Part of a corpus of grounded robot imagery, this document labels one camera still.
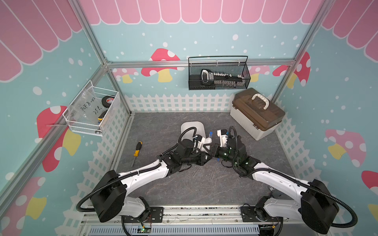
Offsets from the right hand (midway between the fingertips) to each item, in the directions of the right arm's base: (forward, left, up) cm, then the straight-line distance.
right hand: (203, 146), depth 77 cm
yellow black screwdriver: (+12, +43, -18) cm, 48 cm away
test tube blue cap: (-9, -7, +2) cm, 11 cm away
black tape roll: (+22, +52, +14) cm, 59 cm away
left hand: (-6, -4, -4) cm, 8 cm away
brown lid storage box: (+29, -38, -6) cm, 48 cm away
